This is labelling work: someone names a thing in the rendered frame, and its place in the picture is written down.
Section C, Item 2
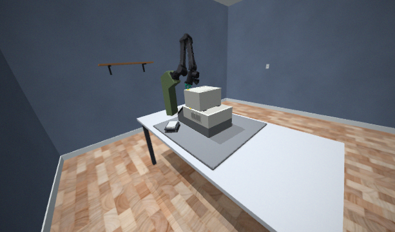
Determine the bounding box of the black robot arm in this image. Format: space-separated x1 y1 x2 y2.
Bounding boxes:
170 33 199 85

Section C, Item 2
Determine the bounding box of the white thermal cycler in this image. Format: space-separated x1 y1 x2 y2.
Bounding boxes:
178 86 233 138

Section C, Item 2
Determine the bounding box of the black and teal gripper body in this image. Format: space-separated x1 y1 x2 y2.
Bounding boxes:
185 76 193 85

